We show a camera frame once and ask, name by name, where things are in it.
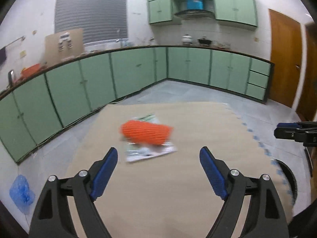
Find black trash bin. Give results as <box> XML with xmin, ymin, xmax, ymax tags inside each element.
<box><xmin>272</xmin><ymin>159</ymin><xmax>298</xmax><ymax>205</ymax></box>

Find white metal bracket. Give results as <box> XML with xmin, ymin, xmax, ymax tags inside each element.
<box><xmin>58</xmin><ymin>33</ymin><xmax>73</xmax><ymax>51</ymax></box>

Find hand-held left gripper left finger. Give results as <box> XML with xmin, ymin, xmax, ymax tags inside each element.
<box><xmin>28</xmin><ymin>147</ymin><xmax>118</xmax><ymax>238</ymax></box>

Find beige floor mat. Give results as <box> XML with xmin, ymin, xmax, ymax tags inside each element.
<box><xmin>66</xmin><ymin>102</ymin><xmax>298</xmax><ymax>238</ymax></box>

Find white and green packet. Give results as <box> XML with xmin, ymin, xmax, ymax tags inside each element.
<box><xmin>124</xmin><ymin>114</ymin><xmax>178</xmax><ymax>163</ymax></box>

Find grey window blind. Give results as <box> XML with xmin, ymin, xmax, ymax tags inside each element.
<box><xmin>54</xmin><ymin>0</ymin><xmax>129</xmax><ymax>46</ymax></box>

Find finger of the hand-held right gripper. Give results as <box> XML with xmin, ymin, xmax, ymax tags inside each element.
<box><xmin>274</xmin><ymin>122</ymin><xmax>306</xmax><ymax>140</ymax></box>

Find orange foam net sleeve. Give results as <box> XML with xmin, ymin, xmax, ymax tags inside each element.
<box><xmin>120</xmin><ymin>120</ymin><xmax>173</xmax><ymax>146</ymax></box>

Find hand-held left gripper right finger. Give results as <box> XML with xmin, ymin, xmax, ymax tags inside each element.
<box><xmin>199</xmin><ymin>147</ymin><xmax>289</xmax><ymax>238</ymax></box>

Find blue box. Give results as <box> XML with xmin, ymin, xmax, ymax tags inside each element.
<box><xmin>186</xmin><ymin>0</ymin><xmax>205</xmax><ymax>10</ymax></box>

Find metal faucet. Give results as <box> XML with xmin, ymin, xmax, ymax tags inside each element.
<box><xmin>116</xmin><ymin>30</ymin><xmax>125</xmax><ymax>47</ymax></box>

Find green upper kitchen cabinets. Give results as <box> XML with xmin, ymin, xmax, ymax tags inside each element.
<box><xmin>147</xmin><ymin>0</ymin><xmax>258</xmax><ymax>31</ymax></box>

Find range hood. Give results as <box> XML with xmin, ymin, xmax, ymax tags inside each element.
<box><xmin>173</xmin><ymin>9</ymin><xmax>215</xmax><ymax>20</ymax></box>

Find brown cardboard sheet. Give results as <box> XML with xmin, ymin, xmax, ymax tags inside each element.
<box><xmin>45</xmin><ymin>28</ymin><xmax>84</xmax><ymax>66</ymax></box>

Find green lower kitchen cabinets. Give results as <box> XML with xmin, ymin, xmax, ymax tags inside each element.
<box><xmin>0</xmin><ymin>45</ymin><xmax>275</xmax><ymax>163</ymax></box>

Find blue plastic bag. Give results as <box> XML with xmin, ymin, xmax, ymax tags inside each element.
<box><xmin>9</xmin><ymin>175</ymin><xmax>35</xmax><ymax>214</ymax></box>

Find orange plastic basin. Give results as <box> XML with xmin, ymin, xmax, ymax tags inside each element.
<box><xmin>20</xmin><ymin>64</ymin><xmax>41</xmax><ymax>78</ymax></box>

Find green kitchen cabinets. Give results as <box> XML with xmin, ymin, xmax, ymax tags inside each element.
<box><xmin>147</xmin><ymin>0</ymin><xmax>258</xmax><ymax>31</ymax></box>
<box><xmin>0</xmin><ymin>45</ymin><xmax>275</xmax><ymax>163</ymax></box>

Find metal towel rail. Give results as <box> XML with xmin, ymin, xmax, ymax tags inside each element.
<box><xmin>0</xmin><ymin>37</ymin><xmax>26</xmax><ymax>53</ymax></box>

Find wooden door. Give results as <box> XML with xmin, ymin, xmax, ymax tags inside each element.
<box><xmin>296</xmin><ymin>22</ymin><xmax>317</xmax><ymax>122</ymax></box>
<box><xmin>269</xmin><ymin>9</ymin><xmax>304</xmax><ymax>108</ymax></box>

